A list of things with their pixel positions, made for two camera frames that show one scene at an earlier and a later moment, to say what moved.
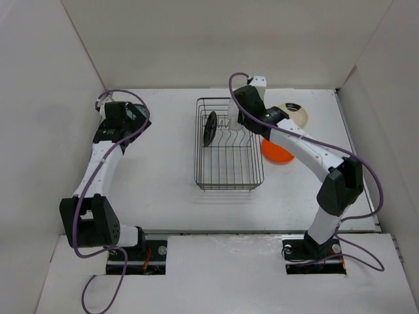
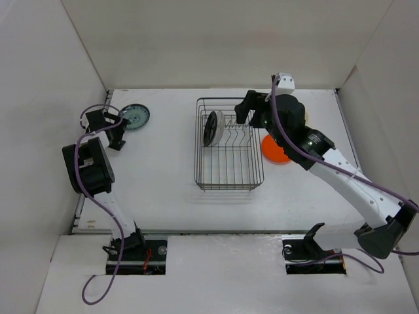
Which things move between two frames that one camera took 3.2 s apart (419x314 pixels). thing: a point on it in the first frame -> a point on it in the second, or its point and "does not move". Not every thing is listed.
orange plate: [275, 154] does not move
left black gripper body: [127, 126] -> [110, 118]
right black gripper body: [243, 121] -> [273, 131]
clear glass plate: [233, 112] -> [220, 129]
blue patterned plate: [139, 106] does not move
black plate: [210, 128] does not move
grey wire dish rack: [226, 159] does not move
